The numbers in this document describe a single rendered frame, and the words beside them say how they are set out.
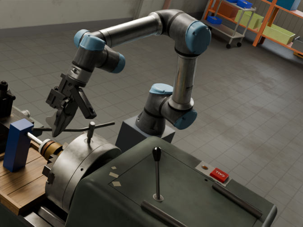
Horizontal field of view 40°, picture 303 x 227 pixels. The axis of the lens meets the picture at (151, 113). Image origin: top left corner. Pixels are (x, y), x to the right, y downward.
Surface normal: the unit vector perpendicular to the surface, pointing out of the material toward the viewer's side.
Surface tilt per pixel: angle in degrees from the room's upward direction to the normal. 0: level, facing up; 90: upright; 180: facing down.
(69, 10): 90
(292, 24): 90
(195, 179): 0
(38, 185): 0
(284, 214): 0
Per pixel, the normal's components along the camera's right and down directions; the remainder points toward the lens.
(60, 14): 0.77, 0.50
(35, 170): 0.30, -0.84
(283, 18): -0.56, 0.23
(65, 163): -0.20, -0.30
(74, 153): -0.03, -0.54
